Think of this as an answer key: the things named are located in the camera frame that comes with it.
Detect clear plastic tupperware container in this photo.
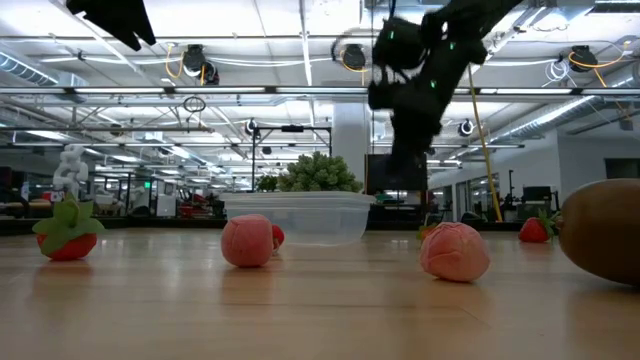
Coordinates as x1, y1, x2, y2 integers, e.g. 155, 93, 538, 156
219, 191, 377, 247

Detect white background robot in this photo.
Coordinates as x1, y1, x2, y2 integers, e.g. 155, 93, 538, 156
51, 143, 91, 202

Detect brown toy kiwi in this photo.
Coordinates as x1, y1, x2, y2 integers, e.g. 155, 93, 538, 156
558, 178, 640, 287

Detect red strawberry large green leaves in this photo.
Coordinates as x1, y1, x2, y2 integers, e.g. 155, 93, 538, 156
31, 193, 106, 262

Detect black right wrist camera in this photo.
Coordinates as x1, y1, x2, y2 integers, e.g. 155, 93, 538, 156
367, 79, 401, 112

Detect black wall screen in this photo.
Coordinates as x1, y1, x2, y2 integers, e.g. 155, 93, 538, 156
604, 158, 640, 180

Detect silver ceiling air duct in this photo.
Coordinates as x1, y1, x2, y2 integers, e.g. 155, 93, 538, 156
489, 74, 640, 146
0, 51, 60, 87

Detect pink plush peach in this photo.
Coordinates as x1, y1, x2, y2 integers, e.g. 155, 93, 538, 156
418, 221, 492, 284
220, 213, 275, 269

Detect green artificial succulent plant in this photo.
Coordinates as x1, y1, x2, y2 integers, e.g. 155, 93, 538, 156
276, 151, 365, 194

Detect dark green background plant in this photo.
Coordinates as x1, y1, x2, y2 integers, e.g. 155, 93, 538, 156
255, 174, 280, 193

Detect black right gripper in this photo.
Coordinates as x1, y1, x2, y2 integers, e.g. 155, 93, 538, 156
390, 59, 454, 174

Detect black background monitor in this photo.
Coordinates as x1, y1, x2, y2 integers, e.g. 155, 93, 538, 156
522, 185, 551, 204

